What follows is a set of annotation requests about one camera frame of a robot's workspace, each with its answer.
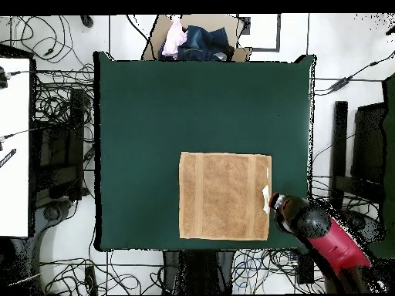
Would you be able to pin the tan terry towel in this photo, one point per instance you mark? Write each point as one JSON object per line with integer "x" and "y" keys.
{"x": 222, "y": 197}

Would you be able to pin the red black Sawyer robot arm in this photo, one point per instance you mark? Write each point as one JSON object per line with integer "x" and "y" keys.
{"x": 333, "y": 243}

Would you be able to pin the black rectangular box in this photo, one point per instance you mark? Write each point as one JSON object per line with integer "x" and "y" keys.
{"x": 305, "y": 268}

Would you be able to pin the black upright bar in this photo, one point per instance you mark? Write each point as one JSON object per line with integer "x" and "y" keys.
{"x": 339, "y": 138}

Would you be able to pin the black round base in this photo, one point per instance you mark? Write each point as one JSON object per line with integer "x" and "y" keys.
{"x": 367, "y": 226}

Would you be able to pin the black panel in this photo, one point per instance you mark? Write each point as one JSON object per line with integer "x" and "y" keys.
{"x": 368, "y": 141}

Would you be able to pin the dark green table cloth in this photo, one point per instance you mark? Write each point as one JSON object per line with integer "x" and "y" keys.
{"x": 148, "y": 123}

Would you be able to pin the blue denim jeans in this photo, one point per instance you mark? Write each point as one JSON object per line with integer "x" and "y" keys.
{"x": 203, "y": 43}

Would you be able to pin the brown cardboard box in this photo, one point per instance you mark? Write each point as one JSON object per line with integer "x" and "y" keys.
{"x": 209, "y": 21}

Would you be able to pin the white pink garment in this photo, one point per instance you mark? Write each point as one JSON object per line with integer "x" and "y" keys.
{"x": 174, "y": 37}

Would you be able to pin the black power strip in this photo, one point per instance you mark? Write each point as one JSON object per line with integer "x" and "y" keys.
{"x": 91, "y": 279}

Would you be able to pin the black equipment stand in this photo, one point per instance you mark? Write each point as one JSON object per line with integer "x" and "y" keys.
{"x": 58, "y": 160}

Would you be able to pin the small black oval object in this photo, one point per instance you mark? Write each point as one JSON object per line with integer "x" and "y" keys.
{"x": 87, "y": 21}

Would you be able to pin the white side table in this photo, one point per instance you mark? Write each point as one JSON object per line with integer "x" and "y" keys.
{"x": 14, "y": 138}

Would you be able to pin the black printed strip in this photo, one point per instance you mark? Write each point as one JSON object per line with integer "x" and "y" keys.
{"x": 6, "y": 158}

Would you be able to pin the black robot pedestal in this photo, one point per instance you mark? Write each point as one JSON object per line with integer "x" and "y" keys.
{"x": 197, "y": 271}

